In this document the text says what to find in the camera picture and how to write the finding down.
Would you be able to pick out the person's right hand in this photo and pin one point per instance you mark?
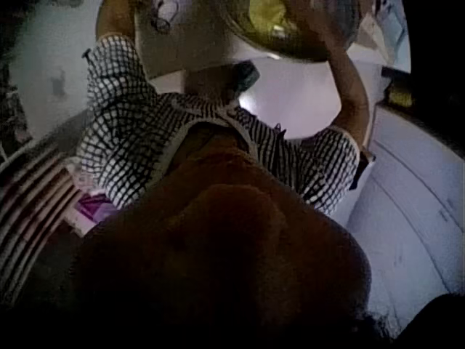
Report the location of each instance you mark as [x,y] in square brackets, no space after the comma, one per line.
[319,25]

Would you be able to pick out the round metal bowl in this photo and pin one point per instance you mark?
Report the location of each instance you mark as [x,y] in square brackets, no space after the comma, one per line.
[247,40]

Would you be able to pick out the yellow food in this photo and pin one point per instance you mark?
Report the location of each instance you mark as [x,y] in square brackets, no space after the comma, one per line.
[267,18]

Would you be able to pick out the dark container with yellow label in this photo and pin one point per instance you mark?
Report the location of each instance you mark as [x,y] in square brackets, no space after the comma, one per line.
[399,91]

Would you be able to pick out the white cabinet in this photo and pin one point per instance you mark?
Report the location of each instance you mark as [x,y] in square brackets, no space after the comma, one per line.
[410,203]

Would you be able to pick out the purple box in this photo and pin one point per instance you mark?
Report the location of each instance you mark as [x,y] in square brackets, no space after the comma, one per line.
[91,211]

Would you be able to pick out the striped slatted rack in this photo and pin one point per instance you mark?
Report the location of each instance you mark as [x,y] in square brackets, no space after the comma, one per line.
[32,211]

